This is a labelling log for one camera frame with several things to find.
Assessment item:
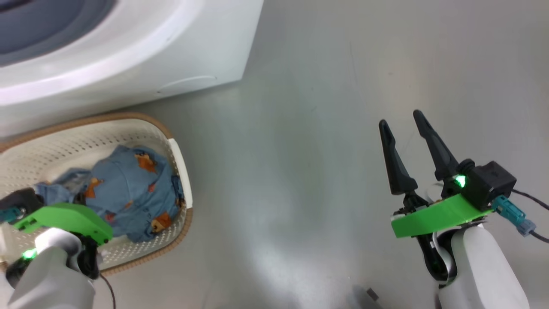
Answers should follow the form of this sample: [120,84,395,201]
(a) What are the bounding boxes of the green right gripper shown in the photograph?
[378,109,494,239]

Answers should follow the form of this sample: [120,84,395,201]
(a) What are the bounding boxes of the grey rubber door gasket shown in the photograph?
[0,0,116,67]

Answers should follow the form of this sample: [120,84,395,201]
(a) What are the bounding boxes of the white front-load washing machine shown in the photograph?
[0,0,264,138]

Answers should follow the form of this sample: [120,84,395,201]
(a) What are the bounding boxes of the blue garment small orange prints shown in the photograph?
[33,145,186,243]

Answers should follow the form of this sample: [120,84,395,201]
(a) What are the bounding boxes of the teal right camera connector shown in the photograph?
[492,195,537,236]

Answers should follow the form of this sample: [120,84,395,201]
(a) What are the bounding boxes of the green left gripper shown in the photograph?
[13,203,114,246]

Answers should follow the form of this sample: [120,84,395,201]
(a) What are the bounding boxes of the teal camera connector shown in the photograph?
[0,207,24,224]
[492,195,537,236]

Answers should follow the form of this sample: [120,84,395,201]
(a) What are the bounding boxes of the cream perforated laundry basket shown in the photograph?
[0,112,193,277]

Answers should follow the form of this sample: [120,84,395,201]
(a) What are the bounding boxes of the teal left camera connector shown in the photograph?
[0,207,24,224]

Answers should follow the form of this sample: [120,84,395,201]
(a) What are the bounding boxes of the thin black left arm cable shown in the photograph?
[100,275,116,309]

